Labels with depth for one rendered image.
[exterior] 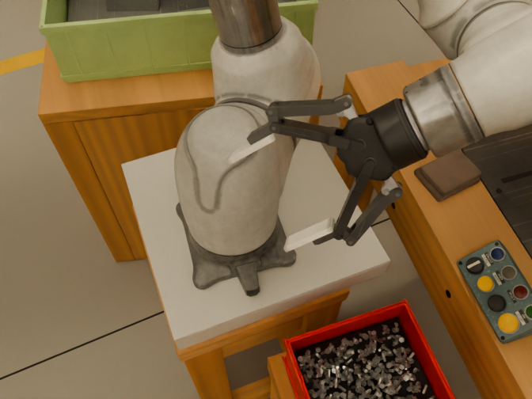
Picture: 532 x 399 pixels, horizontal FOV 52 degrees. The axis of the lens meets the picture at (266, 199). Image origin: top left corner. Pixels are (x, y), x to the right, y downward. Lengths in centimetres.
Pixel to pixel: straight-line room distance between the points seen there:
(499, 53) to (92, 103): 99
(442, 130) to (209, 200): 34
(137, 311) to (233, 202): 120
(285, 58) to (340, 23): 192
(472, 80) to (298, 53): 36
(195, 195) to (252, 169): 9
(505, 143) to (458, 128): 59
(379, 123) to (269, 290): 42
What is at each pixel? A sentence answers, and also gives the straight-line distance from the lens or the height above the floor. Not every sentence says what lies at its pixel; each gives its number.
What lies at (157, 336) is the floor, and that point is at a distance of 188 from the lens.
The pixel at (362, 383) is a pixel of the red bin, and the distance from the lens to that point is 91.
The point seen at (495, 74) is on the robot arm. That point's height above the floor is 137.
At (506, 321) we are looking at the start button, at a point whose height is 94.
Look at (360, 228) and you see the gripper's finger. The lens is 68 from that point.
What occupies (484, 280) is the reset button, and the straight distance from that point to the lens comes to 96.
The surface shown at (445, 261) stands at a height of 88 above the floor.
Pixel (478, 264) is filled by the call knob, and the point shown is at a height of 94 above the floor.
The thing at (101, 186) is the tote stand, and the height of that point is 47.
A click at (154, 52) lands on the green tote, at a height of 86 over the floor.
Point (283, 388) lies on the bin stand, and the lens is 98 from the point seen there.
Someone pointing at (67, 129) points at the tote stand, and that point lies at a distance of 142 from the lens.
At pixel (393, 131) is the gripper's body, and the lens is 60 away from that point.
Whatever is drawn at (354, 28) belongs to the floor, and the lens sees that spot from 275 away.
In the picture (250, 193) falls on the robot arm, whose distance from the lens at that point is 77.
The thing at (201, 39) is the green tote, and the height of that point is 88.
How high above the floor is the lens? 175
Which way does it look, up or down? 58 degrees down
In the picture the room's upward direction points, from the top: straight up
